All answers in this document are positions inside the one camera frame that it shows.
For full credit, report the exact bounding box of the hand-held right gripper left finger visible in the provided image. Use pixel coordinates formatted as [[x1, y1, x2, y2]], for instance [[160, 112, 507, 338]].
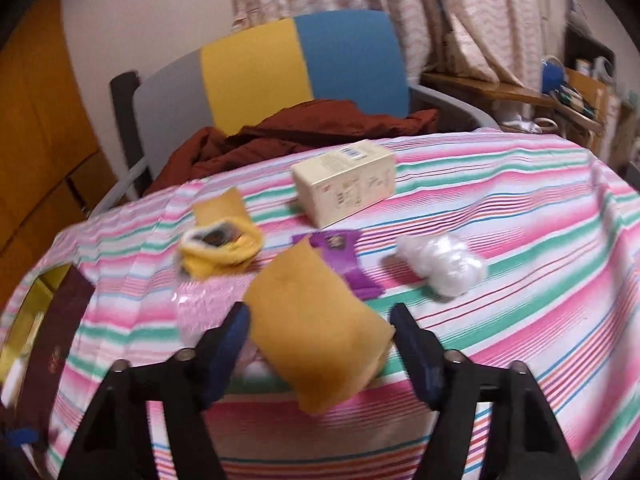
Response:
[[57, 302, 251, 480]]

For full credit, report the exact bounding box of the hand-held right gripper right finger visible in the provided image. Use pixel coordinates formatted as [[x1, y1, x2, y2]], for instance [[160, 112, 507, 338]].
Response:
[[389, 302, 583, 480]]

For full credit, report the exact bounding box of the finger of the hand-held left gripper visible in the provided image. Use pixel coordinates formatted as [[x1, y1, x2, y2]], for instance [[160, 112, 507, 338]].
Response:
[[0, 425, 51, 466]]

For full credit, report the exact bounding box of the pink clear packet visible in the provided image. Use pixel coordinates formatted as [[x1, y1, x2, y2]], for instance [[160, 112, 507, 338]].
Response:
[[172, 277, 262, 358]]

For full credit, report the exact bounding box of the yellow pouch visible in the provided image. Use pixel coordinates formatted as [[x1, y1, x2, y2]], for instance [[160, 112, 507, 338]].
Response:
[[243, 237, 396, 415], [192, 186, 251, 233]]

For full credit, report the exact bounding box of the yellow packet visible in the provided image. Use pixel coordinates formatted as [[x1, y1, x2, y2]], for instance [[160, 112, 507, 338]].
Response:
[[176, 217, 264, 282]]

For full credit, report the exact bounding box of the gold-lined tin box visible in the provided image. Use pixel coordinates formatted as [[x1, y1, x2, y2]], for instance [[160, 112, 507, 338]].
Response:
[[0, 262, 96, 441]]

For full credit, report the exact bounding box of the purple packet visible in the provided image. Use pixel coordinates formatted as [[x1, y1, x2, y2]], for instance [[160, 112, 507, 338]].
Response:
[[292, 229, 386, 302]]

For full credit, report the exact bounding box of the cream cardboard box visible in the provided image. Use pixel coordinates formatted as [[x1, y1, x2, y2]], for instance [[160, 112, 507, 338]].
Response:
[[291, 140, 397, 228]]

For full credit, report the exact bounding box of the striped tablecloth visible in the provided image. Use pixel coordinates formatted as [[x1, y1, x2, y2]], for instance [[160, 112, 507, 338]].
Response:
[[0, 127, 640, 480]]

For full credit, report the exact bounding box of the red-brown garment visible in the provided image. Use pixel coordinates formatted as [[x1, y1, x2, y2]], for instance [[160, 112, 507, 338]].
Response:
[[142, 99, 441, 196]]

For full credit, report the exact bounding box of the wooden shelf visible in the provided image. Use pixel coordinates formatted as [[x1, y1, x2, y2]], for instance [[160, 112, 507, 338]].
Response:
[[420, 71, 607, 133]]

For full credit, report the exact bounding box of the grey yellow blue chair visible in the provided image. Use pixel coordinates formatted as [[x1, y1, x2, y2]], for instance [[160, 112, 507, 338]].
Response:
[[90, 10, 501, 218]]

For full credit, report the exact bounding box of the wooden wardrobe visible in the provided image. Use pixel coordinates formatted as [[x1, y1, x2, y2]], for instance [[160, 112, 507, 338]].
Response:
[[0, 0, 119, 281]]

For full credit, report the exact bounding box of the blue plastic item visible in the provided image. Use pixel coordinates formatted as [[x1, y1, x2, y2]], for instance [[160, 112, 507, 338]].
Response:
[[542, 57, 569, 94]]

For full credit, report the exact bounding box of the brown cardboard box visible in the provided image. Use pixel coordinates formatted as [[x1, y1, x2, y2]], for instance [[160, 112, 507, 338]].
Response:
[[565, 67, 609, 112]]

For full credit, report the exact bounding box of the black shelf unit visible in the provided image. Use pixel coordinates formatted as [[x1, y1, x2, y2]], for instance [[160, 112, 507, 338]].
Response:
[[564, 25, 617, 81]]

